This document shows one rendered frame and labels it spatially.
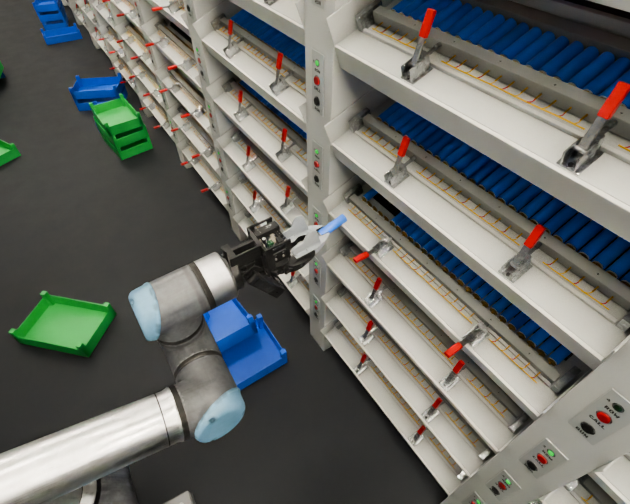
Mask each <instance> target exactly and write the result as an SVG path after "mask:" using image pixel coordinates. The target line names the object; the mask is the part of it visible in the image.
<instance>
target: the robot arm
mask: <svg viewBox="0 0 630 504"><path fill-rule="evenodd" d="M264 222H267V224H266V225H263V226H261V227H259V228H257V229H255V228H254V227H255V226H258V225H260V224H262V223H264ZM321 228H323V226H322V225H311V226H307V224H306V222H305V219H304V217H303V216H301V215H299V216H297V217H295V218H294V220H293V222H292V225H291V227H290V228H289V229H287V230H286V231H284V232H281V231H280V227H279V225H278V223H277V222H276V221H272V217H269V218H267V219H265V220H262V221H260V222H258V223H256V224H254V225H251V226H249V227H247V233H248V238H249V240H248V241H246V242H244V243H242V244H240V245H238V246H236V247H233V248H230V246H229V245H228V244H226V245H224V246H222V247H221V250H222V254H221V255H219V254H218V253H216V252H213V253H211V254H209V255H207V256H205V257H202V258H200V259H198V260H196V261H194V262H192V263H190V264H188V265H185V266H183V267H181V268H179V269H177V270H175V271H172V272H170V273H168V274H166V275H164V276H162V277H159V278H157V279H155V280H153V281H151V282H149V283H148V282H146V283H144V284H143V285H142V286H140V287H138V288H136V289H135V290H133V291H131V292H130V294H129V297H128V298H129V302H130V304H131V306H132V309H133V311H134V313H135V316H136V318H137V320H138V323H139V325H140V327H141V329H142V331H143V334H144V336H145V338H146V340H147V341H155V340H157V341H158V342H159V344H160V346H161V347H162V349H163V351H164V353H165V355H166V357H167V360H168V363H169V365H170V368H171V370H172V373H173V376H174V380H175V382H176V384H173V385H171V386H169V387H166V388H165V389H163V390H162V391H160V392H157V393H155V394H152V395H150V396H147V397H145V398H142V399H139V400H137V401H134V402H132V403H129V404H127V405H124V406H121V407H119V408H116V409H114V410H111V411H109V412H106V413H103V414H101V415H98V416H96V417H93V418H91V419H88V420H85V421H83V422H80V423H78V424H75V425H73V426H70V427H67V428H65V429H62V430H60V431H57V432H55V433H52V434H49V435H47V436H44V437H42V438H39V439H37V440H34V441H31V442H29V443H26V444H24V445H21V446H19V447H16V448H13V449H11V450H8V451H6V452H3V453H1V454H0V504H138V501H137V497H136V494H135V490H134V486H133V482H132V478H131V474H130V467H129V465H130V464H132V463H134V462H136V461H138V460H141V459H143V458H145V457H147V456H149V455H151V454H154V453H156V452H158V451H160V450H162V449H164V448H167V447H169V446H171V445H173V444H175V443H177V442H183V441H185V440H188V439H190V438H192V437H194V436H195V439H196V440H197V441H199V442H202V443H207V442H211V441H212V440H216V439H219V438H220V437H222V436H224V435H225V434H227V433H228V432H229V431H231V430H232V429H233V428H234V427H235V426H236V425H237V424H238V423H239V422H240V420H241V419H242V417H243V415H244V413H245V403H244V400H243V398H242V396H241V391H240V389H239V388H238V387H237V385H236V383H235V381H234V379H233V377H232V375H231V373H230V371H229V369H228V367H227V365H226V363H225V361H224V359H223V356H222V354H221V352H220V350H219V348H218V346H217V344H216V342H215V339H214V336H213V334H212V333H211V331H210V329H209V327H208V325H207V322H206V320H205V318H204V315H203V314H205V313H207V312H209V311H211V310H212V309H214V308H216V307H218V306H220V305H222V304H224V303H226V302H228V301H230V300H232V299H234V298H236V297H237V296H238V290H239V289H241V288H243V287H244V281H243V278H244V279H245V281H246V282H247V283H248V284H249V285H251V286H253V287H255V288H257V289H259V290H261V291H263V292H265V293H267V294H269V295H271V296H273V297H275V298H278V297H279V296H280V295H281V294H282V293H283V292H284V291H285V289H284V287H283V286H282V285H283V284H282V282H281V281H280V280H279V279H278V278H277V275H280V274H284V273H285V275H287V274H288V273H290V272H294V271H297V270H299V269H301V268H303V267H304V266H305V265H306V264H307V263H309V262H310V261H311V260H312V259H313V258H314V257H315V255H316V254H317V253H318V252H319V250H320V249H321V248H322V247H323V246H324V244H325V243H326V241H327V239H328V237H329V235H330V233H329V232H327V233H325V234H323V235H320V236H318V231H319V230H320V229H321ZM300 241H302V242H301V243H300V244H298V245H297V243H299V242H300ZM291 248H293V249H292V250H291V253H292V254H293V255H292V256H291V255H290V249H291Z"/></svg>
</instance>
